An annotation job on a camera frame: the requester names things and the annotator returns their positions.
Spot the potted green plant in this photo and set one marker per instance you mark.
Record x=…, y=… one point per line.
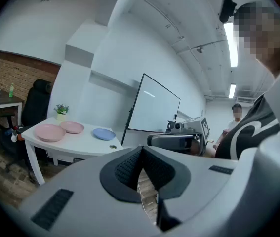
x=61, y=117

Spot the ceiling light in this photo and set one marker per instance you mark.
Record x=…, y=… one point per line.
x=231, y=46
x=232, y=90

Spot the black office chair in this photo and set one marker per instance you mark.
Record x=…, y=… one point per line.
x=34, y=102

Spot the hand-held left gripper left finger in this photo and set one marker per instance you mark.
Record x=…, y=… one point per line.
x=80, y=194

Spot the blue big plate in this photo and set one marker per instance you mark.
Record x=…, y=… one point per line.
x=104, y=134

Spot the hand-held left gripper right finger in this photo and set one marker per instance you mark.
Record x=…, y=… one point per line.
x=199, y=181

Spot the head-worn camera rig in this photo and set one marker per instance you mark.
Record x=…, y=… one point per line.
x=227, y=10

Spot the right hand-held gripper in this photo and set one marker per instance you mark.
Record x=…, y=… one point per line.
x=194, y=126

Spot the green plastic bottle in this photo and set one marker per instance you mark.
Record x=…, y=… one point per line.
x=11, y=91

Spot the person's black printed shirt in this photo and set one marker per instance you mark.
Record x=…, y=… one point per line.
x=260, y=107

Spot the pink big plate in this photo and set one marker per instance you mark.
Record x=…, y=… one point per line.
x=50, y=133
x=74, y=127

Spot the whiteboard with black frame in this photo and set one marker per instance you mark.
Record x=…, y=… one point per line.
x=154, y=107

